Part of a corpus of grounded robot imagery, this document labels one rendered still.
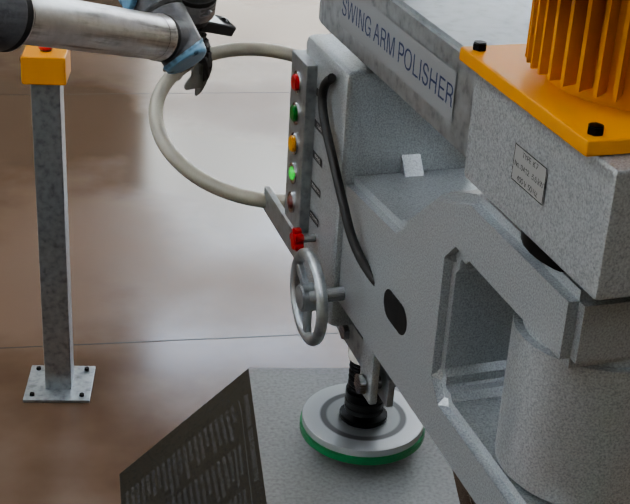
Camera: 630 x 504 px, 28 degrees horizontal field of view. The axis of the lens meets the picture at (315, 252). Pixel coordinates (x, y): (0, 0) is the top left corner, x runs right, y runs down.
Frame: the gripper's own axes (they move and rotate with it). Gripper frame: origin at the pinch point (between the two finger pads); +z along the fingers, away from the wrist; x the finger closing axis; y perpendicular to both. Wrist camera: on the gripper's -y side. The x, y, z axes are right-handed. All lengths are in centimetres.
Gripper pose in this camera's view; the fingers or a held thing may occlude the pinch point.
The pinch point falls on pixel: (190, 81)
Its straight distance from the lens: 278.1
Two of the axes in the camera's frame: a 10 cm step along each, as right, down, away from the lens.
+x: 7.1, 6.1, -3.7
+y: -6.9, 4.6, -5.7
